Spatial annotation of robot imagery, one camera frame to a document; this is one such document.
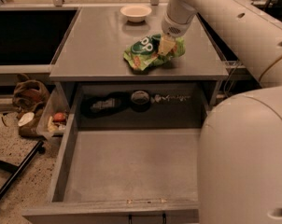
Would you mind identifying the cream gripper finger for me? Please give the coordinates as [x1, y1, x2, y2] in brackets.
[158, 35, 176, 55]

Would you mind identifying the green rice chip bag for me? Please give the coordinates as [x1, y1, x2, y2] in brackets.
[123, 34, 185, 72]

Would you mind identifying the grey open drawer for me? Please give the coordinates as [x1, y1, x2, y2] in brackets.
[23, 83, 204, 224]

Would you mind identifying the white lid on floor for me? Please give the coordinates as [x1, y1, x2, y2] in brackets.
[18, 112, 35, 127]

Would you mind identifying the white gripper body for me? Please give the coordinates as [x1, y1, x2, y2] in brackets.
[162, 13, 191, 37]

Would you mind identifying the white bowl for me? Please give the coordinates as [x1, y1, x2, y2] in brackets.
[120, 5, 151, 22]

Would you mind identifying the black drawer handle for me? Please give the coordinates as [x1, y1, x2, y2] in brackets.
[128, 214, 167, 224]

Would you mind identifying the black metal stand leg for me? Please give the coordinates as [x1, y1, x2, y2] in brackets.
[0, 140, 46, 201]

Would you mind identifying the clear plastic bin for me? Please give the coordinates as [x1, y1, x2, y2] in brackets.
[36, 88, 69, 141]

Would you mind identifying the grey counter cabinet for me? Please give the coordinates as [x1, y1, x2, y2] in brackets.
[49, 5, 230, 110]

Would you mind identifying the brown bag on floor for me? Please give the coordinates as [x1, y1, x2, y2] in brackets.
[12, 74, 49, 137]

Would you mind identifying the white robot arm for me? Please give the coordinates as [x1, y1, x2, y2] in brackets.
[162, 0, 282, 224]

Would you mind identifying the red apple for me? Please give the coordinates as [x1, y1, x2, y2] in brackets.
[53, 112, 66, 122]

